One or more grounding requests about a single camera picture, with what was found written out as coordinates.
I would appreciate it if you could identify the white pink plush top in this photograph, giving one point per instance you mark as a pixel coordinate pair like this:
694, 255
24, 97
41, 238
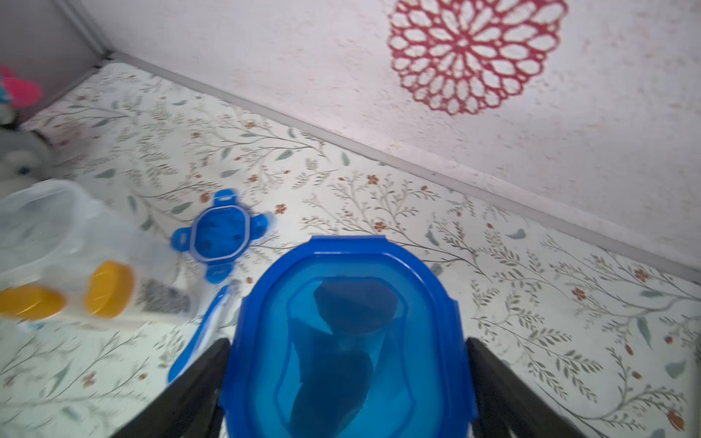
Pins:
18, 93

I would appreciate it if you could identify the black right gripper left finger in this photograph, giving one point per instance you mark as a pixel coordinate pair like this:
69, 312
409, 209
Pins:
189, 406

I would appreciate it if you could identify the blue toothbrush case back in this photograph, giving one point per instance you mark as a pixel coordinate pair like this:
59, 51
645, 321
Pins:
206, 333

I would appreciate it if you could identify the clear plastic container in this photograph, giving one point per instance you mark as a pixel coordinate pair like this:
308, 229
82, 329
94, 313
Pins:
55, 234

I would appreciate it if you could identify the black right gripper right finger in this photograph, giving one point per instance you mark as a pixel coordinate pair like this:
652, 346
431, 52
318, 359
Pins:
507, 407

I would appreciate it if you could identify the yellow cap bottle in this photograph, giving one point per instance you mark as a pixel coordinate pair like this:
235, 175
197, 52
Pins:
117, 292
31, 302

